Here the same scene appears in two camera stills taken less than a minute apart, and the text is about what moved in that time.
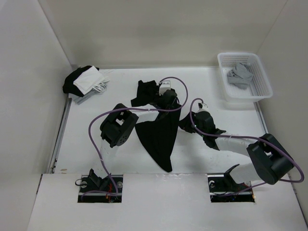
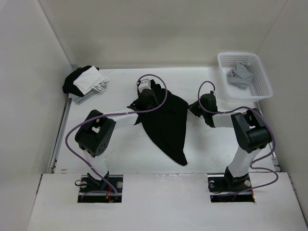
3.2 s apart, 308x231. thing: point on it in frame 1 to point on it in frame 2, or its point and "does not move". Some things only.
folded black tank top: [69, 86] does not move
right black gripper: [185, 123] to [192, 107]
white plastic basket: [244, 77] does not move
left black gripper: [171, 107] to [156, 102]
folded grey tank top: [89, 95] does not move
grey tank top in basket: [241, 76] does not move
